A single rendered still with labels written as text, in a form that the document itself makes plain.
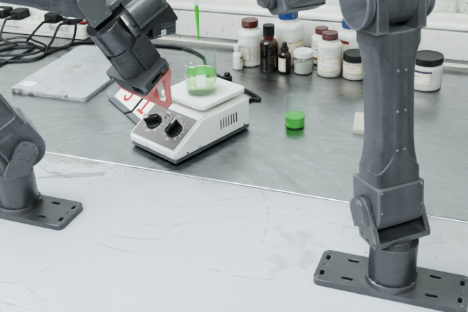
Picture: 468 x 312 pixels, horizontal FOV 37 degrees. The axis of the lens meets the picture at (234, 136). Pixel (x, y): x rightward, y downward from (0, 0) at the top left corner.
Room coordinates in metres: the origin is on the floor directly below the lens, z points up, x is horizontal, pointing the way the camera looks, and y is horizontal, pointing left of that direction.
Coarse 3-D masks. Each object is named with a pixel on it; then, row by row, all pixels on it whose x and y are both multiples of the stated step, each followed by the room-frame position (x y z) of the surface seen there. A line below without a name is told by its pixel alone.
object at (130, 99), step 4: (120, 92) 1.40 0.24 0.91; (124, 92) 1.39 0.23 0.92; (128, 92) 1.38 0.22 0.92; (120, 96) 1.38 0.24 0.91; (124, 96) 1.38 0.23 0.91; (128, 96) 1.37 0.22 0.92; (132, 96) 1.36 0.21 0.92; (136, 96) 1.35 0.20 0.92; (124, 100) 1.36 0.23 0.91; (128, 100) 1.35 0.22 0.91; (132, 100) 1.35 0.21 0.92; (136, 100) 1.34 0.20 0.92; (132, 104) 1.33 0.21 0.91
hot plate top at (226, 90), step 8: (224, 80) 1.26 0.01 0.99; (176, 88) 1.23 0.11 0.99; (184, 88) 1.23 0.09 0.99; (224, 88) 1.22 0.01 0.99; (232, 88) 1.22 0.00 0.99; (240, 88) 1.22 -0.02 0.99; (176, 96) 1.19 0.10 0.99; (184, 96) 1.19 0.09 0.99; (216, 96) 1.19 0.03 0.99; (224, 96) 1.18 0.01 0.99; (232, 96) 1.19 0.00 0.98; (192, 104) 1.16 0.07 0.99; (200, 104) 1.15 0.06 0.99; (208, 104) 1.15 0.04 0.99; (216, 104) 1.16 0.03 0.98
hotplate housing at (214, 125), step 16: (240, 96) 1.22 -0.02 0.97; (192, 112) 1.16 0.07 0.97; (208, 112) 1.15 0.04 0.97; (224, 112) 1.17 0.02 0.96; (240, 112) 1.20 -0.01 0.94; (192, 128) 1.12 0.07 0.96; (208, 128) 1.14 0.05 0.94; (224, 128) 1.17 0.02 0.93; (240, 128) 1.21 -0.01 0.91; (144, 144) 1.14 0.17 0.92; (192, 144) 1.11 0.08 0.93; (208, 144) 1.14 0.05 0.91; (176, 160) 1.09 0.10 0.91
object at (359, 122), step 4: (356, 112) 1.25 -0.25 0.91; (360, 112) 1.25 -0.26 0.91; (356, 116) 1.24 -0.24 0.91; (360, 116) 1.23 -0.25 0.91; (356, 120) 1.22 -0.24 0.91; (360, 120) 1.22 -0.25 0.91; (356, 124) 1.20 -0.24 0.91; (360, 124) 1.20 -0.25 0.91; (356, 128) 1.18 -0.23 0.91; (360, 128) 1.18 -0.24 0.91; (352, 132) 1.18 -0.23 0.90; (356, 132) 1.18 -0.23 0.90; (360, 132) 1.18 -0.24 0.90
